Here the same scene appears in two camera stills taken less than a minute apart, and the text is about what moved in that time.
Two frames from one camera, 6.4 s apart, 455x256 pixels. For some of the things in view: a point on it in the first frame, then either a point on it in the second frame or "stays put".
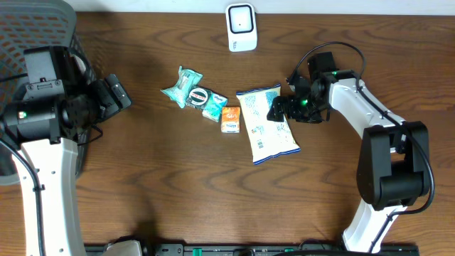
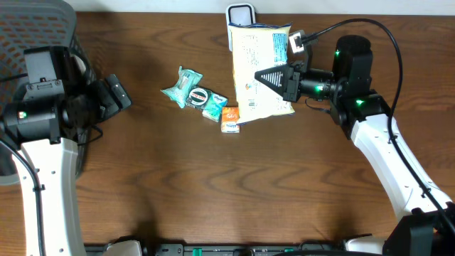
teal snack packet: x=187 y=80 stays put
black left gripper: x=116 y=92 stays put
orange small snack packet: x=230 y=121 stays put
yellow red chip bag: x=268 y=139 to x=256 y=48
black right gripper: x=290 y=111 to x=288 y=85
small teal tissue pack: x=213 y=107 stays put
